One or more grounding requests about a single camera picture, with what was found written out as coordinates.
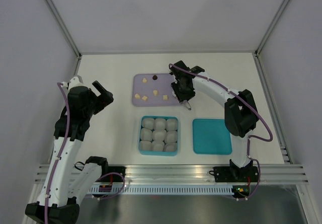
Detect white metal tweezers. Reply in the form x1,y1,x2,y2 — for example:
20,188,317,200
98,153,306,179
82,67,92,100
183,101,192,111

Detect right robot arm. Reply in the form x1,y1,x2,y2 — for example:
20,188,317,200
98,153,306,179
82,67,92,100
169,60,259,182

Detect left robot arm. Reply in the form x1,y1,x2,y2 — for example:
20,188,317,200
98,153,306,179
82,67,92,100
25,77,114,223

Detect teal chocolate box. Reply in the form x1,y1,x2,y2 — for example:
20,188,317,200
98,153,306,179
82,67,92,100
138,116,180,157

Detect lilac plastic tray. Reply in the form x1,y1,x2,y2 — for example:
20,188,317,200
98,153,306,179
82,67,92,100
132,73,180,107

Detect white paper cup back-right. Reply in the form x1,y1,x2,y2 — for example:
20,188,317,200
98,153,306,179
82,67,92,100
166,119,178,131

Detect white paper cup back-middle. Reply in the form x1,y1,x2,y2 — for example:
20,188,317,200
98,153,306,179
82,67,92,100
153,118,167,130

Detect white paper cup back-left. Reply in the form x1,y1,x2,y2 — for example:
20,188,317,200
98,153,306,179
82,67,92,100
141,118,155,130

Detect white paper cup middle-right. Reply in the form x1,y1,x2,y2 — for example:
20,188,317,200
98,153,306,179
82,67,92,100
165,131,178,143

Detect white paper cup centre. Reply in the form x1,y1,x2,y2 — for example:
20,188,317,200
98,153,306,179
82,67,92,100
152,129,167,141

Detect teal box lid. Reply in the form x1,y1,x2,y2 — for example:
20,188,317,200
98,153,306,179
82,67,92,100
192,118,232,156

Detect white paper cup middle-left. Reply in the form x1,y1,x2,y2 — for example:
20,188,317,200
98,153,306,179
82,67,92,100
140,128,152,141

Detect white paper cup front-right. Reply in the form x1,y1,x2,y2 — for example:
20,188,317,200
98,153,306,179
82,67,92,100
164,142,177,152

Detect white paper cup front-left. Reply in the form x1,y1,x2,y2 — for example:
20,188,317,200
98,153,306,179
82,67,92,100
139,140,152,151

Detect white paper cup front-middle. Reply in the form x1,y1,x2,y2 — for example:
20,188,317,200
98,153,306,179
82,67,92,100
151,140,165,152

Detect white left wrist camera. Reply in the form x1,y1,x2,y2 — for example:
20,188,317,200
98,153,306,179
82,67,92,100
62,75,84,91

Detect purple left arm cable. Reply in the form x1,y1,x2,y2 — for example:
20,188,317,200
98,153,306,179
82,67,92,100
44,82,72,224

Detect aluminium mounting rail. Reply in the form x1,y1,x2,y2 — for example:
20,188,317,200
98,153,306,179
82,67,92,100
32,162,309,184

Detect right aluminium frame post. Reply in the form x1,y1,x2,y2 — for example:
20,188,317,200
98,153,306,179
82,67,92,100
252,0,293,164

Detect aluminium frame post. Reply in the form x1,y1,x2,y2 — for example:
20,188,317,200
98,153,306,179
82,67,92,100
44,0,82,75
252,0,293,164

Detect white slotted cable duct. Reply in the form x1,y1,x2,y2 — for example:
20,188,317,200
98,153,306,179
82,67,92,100
90,185,234,195

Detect left aluminium frame post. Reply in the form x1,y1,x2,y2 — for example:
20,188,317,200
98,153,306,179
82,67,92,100
44,0,82,75

